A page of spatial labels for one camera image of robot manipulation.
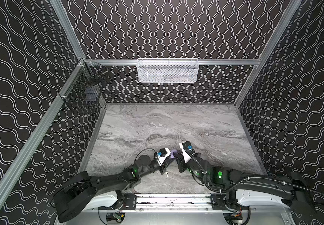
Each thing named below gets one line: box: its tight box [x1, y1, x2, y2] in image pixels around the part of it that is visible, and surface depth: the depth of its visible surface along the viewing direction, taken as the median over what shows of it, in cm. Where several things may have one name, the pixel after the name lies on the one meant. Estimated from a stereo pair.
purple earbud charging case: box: [170, 149, 177, 159], surface depth 74 cm
